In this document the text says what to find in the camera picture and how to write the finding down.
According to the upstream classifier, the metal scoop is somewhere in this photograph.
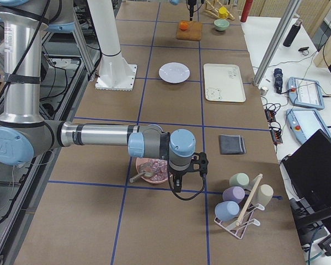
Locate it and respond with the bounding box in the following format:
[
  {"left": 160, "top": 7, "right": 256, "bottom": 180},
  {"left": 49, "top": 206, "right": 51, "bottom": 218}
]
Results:
[{"left": 129, "top": 162, "right": 155, "bottom": 183}]

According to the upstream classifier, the folded dark umbrella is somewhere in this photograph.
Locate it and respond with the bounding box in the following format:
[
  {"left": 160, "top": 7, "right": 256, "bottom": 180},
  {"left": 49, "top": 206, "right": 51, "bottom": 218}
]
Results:
[{"left": 274, "top": 68, "right": 283, "bottom": 94}]

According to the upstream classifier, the blue pastel cup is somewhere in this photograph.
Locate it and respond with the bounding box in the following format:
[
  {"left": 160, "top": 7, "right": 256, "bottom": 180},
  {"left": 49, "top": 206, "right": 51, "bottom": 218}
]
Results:
[{"left": 215, "top": 201, "right": 240, "bottom": 221}]

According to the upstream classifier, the pink bowl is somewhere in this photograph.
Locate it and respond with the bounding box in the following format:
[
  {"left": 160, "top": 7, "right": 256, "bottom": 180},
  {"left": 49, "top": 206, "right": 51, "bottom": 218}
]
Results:
[{"left": 136, "top": 158, "right": 168, "bottom": 184}]

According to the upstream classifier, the wooden mug rack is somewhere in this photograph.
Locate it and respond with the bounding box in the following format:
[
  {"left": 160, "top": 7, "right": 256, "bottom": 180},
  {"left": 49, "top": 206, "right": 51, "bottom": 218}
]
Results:
[{"left": 205, "top": 0, "right": 235, "bottom": 21}]

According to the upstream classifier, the cream bear tray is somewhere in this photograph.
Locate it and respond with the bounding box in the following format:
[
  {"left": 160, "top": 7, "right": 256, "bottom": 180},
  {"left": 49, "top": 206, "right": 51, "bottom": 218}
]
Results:
[{"left": 204, "top": 63, "right": 246, "bottom": 103}]

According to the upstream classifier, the red cylinder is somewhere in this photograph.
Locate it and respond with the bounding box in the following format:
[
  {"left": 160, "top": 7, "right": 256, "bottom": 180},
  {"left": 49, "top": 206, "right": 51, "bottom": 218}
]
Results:
[{"left": 240, "top": 0, "right": 253, "bottom": 23}]

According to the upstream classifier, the white round plate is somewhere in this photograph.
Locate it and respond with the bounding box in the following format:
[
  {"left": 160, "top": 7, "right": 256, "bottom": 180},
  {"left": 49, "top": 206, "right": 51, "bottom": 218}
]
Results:
[{"left": 158, "top": 62, "right": 190, "bottom": 84}]

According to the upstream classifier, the aluminium frame post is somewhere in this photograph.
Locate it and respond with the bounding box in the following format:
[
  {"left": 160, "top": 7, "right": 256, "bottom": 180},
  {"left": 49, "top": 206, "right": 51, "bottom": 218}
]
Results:
[{"left": 253, "top": 0, "right": 301, "bottom": 87}]

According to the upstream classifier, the mint green bowl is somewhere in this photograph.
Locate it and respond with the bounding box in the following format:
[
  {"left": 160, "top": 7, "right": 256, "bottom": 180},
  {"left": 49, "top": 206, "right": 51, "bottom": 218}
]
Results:
[{"left": 213, "top": 19, "right": 230, "bottom": 31}]

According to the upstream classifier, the near teach pendant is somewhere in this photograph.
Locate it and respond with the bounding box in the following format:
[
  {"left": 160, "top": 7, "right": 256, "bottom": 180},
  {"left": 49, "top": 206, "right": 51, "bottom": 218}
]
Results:
[{"left": 286, "top": 108, "right": 331, "bottom": 144}]

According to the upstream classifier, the beige pastel cup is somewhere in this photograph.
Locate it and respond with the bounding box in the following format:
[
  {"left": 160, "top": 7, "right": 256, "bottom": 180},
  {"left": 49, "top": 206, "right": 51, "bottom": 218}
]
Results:
[{"left": 257, "top": 184, "right": 274, "bottom": 207}]

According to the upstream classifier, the grey folded cloth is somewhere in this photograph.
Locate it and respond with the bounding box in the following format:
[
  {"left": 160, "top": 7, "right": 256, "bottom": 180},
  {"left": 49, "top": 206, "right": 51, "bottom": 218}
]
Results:
[{"left": 218, "top": 135, "right": 246, "bottom": 155}]

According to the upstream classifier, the black laptop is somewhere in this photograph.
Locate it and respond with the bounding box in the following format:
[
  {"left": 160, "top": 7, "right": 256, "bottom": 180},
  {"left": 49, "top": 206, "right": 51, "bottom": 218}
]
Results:
[{"left": 283, "top": 129, "right": 331, "bottom": 208}]

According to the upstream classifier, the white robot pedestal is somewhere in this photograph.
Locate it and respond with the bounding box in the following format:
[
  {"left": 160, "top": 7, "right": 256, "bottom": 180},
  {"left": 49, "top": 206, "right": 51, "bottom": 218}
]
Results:
[{"left": 88, "top": 0, "right": 137, "bottom": 91}]

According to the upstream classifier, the black water bottle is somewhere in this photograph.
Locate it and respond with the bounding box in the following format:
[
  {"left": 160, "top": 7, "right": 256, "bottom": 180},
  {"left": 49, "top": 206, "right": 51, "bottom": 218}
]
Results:
[{"left": 283, "top": 19, "right": 302, "bottom": 47}]

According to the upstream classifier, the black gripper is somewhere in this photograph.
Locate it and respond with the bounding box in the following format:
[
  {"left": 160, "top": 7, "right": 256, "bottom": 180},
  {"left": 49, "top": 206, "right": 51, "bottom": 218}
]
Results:
[
  {"left": 168, "top": 152, "right": 209, "bottom": 193},
  {"left": 186, "top": 0, "right": 197, "bottom": 17}
]

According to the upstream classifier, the orange mandarin fruit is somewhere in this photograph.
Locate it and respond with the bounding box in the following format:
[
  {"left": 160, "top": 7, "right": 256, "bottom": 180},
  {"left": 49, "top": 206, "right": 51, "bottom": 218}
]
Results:
[{"left": 179, "top": 21, "right": 189, "bottom": 31}]

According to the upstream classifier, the yellow cup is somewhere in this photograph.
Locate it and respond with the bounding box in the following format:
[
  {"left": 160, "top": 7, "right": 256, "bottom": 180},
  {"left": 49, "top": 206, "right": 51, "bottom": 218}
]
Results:
[{"left": 218, "top": 7, "right": 229, "bottom": 19}]

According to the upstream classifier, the small metal cylinder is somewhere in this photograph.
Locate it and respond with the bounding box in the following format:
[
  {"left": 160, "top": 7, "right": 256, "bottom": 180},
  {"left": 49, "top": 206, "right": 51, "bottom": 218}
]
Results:
[{"left": 260, "top": 87, "right": 268, "bottom": 96}]

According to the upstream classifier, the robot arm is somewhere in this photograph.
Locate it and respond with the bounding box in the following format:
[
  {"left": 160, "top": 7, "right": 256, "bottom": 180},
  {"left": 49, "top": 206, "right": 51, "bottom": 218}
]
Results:
[{"left": 0, "top": 1, "right": 208, "bottom": 195}]

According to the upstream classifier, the purple pastel cup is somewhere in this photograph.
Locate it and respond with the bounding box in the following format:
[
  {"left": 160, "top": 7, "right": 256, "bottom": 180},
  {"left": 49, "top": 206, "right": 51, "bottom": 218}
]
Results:
[{"left": 222, "top": 186, "right": 245, "bottom": 204}]

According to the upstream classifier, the far teach pendant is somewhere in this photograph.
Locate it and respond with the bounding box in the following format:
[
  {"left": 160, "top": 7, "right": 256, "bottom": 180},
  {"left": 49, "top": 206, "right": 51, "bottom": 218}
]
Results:
[{"left": 287, "top": 77, "right": 325, "bottom": 110}]

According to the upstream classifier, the teach pendant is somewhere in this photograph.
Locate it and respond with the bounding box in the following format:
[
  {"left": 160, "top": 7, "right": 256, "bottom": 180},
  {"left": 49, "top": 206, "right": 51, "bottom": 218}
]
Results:
[
  {"left": 287, "top": 77, "right": 325, "bottom": 110},
  {"left": 286, "top": 108, "right": 331, "bottom": 144}
]

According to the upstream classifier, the brown wooden tray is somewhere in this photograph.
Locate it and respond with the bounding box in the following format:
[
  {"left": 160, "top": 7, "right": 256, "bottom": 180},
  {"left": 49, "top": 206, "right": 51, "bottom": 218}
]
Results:
[{"left": 176, "top": 20, "right": 202, "bottom": 41}]

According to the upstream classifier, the green pastel cup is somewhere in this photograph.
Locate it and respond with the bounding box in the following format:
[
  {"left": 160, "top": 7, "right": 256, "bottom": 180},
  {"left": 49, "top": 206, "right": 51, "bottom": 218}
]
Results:
[{"left": 229, "top": 173, "right": 250, "bottom": 188}]

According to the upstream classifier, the white cup rack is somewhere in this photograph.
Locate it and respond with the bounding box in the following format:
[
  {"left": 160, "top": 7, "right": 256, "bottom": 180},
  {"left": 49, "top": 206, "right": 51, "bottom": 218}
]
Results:
[{"left": 214, "top": 173, "right": 265, "bottom": 240}]

